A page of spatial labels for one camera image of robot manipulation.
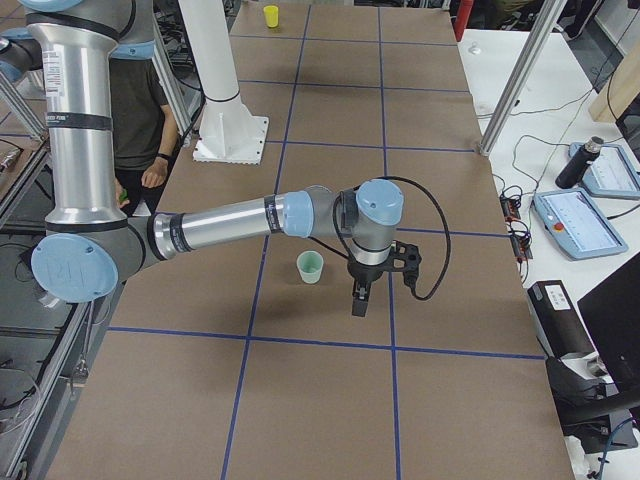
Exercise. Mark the seated person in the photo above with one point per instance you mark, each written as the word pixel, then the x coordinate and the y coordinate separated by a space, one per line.
pixel 144 128

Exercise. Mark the yellow cup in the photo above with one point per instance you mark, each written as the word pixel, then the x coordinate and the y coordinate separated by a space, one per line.
pixel 271 16

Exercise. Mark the person's hand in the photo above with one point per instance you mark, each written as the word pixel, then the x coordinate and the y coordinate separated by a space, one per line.
pixel 156 174

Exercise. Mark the near teach pendant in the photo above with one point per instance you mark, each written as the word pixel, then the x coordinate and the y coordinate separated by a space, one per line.
pixel 577 225

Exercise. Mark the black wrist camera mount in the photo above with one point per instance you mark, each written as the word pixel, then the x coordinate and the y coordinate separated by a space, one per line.
pixel 406 259

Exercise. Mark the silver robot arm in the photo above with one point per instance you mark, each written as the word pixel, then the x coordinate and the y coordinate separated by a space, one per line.
pixel 91 246

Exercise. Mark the black box with label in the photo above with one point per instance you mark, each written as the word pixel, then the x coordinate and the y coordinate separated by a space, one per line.
pixel 559 328

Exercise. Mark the green cup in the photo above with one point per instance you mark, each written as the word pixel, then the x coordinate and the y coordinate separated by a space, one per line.
pixel 310 265

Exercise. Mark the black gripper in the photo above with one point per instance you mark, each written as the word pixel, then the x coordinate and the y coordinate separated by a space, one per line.
pixel 364 273

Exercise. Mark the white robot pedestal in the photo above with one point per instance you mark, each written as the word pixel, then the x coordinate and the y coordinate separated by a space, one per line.
pixel 228 132

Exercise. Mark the aluminium frame post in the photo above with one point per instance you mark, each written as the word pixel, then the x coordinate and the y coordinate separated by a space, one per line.
pixel 534 44

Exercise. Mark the black water bottle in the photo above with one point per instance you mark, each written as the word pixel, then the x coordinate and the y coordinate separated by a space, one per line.
pixel 581 160

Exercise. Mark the black monitor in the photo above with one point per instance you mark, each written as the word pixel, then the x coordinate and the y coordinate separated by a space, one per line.
pixel 611 314

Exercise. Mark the far teach pendant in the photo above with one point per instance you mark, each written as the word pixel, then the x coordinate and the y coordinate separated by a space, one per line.
pixel 612 175

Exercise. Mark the teach pendant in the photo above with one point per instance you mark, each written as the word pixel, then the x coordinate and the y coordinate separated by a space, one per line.
pixel 577 225
pixel 612 175

